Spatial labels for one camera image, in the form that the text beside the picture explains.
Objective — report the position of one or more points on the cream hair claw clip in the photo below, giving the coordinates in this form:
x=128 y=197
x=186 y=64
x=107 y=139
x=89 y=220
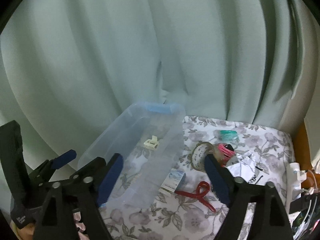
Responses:
x=152 y=143

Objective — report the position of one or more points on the pink bangle stack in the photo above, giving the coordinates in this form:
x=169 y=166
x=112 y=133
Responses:
x=227 y=155

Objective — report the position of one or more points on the dark red hair claw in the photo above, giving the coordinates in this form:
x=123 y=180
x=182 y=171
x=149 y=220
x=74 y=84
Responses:
x=201 y=191

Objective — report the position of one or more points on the white paper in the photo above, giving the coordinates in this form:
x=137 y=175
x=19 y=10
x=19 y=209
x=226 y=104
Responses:
x=244 y=165

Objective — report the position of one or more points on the small blue white box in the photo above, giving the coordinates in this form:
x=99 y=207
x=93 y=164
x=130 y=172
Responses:
x=172 y=182

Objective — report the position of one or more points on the clear tape roll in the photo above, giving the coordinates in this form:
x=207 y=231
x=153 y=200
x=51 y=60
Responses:
x=199 y=153

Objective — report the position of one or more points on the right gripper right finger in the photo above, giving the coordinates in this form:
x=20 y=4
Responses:
x=270 y=220

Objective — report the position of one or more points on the black small clip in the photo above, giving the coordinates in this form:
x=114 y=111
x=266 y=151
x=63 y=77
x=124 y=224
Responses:
x=229 y=147

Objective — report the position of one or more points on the green curtain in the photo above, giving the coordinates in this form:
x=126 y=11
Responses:
x=70 y=67

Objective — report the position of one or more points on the white power strip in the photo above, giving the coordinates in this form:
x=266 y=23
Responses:
x=295 y=177

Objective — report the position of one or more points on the clear plastic storage bin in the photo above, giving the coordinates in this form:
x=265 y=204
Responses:
x=143 y=170

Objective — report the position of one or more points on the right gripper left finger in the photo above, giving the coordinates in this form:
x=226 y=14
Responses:
x=84 y=192

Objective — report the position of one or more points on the teal bangle stack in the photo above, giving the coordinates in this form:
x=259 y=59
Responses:
x=228 y=135

